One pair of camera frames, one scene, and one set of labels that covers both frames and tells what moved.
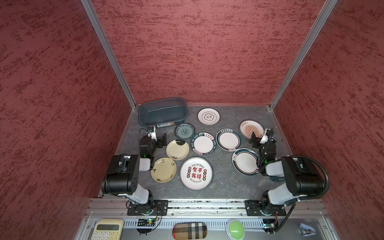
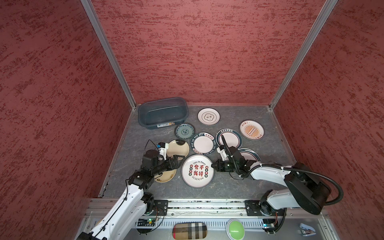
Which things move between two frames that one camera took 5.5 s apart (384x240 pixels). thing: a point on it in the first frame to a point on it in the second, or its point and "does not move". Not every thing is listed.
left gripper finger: (164, 138) to (177, 159)
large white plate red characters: (196, 173) does not move
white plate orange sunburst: (247, 127) does not move
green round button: (235, 229) does not move
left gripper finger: (154, 142) to (175, 165)
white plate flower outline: (208, 116) does not move
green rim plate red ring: (229, 140) does not move
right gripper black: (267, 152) to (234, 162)
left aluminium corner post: (97, 25) does not move
